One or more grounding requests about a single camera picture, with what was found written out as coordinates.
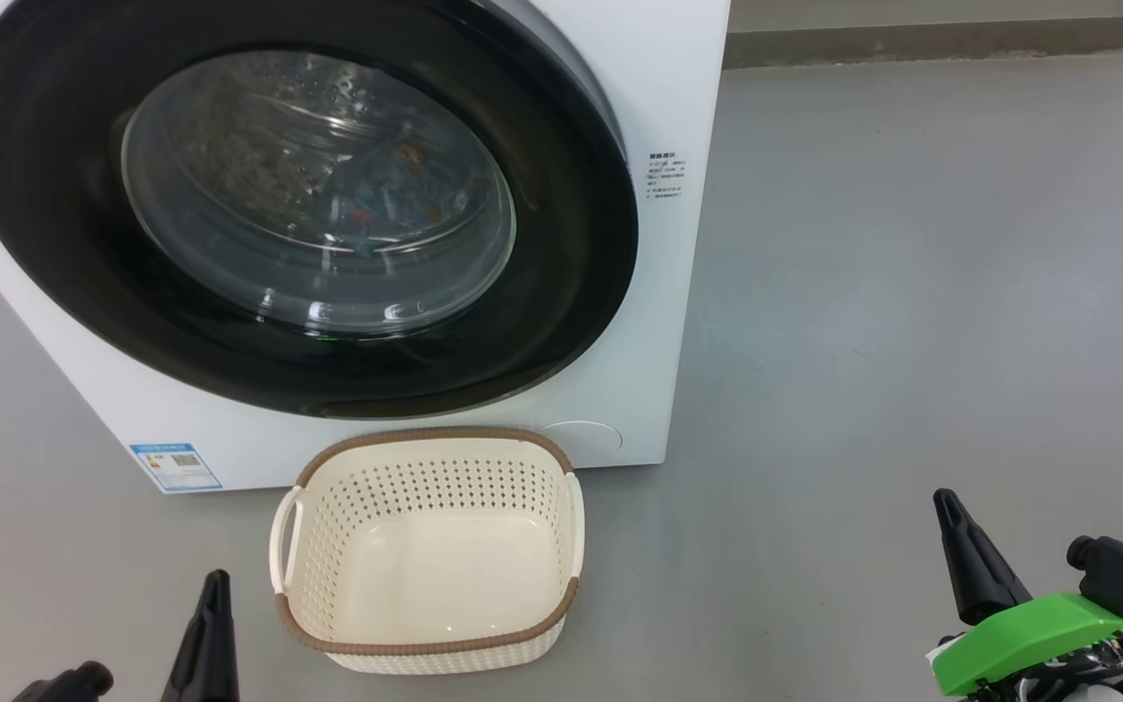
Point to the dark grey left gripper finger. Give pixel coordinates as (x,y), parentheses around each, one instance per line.
(206,643)

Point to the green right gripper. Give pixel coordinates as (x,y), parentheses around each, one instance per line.
(1029,639)

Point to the black round glass washer door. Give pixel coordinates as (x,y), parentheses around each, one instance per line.
(55,195)

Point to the blue cartoon print clothes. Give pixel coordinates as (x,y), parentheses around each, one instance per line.
(396,195)

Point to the cream perforated laundry basket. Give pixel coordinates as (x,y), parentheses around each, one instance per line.
(425,556)

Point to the white washing machine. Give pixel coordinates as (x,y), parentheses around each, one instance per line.
(620,390)

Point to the blue energy label sticker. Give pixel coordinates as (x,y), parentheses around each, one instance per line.
(176,468)

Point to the round drain filter cover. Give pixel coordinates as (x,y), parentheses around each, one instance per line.
(583,439)

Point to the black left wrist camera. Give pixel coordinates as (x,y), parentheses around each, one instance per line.
(69,684)

